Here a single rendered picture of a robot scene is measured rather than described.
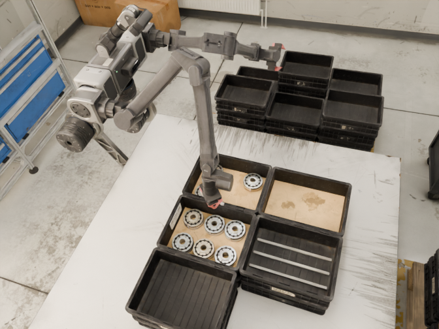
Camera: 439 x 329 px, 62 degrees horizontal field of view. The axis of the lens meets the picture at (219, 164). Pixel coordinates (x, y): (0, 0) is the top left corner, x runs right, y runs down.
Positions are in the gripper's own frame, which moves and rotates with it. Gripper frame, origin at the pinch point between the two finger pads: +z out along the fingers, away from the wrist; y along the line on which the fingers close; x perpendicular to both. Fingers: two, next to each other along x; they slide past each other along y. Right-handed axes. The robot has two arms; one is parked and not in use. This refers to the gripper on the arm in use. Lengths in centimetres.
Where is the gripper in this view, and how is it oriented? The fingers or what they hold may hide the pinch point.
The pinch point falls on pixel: (211, 202)
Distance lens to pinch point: 164.4
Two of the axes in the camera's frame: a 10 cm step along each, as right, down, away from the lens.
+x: -9.1, 3.5, -2.1
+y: -4.1, -7.0, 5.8
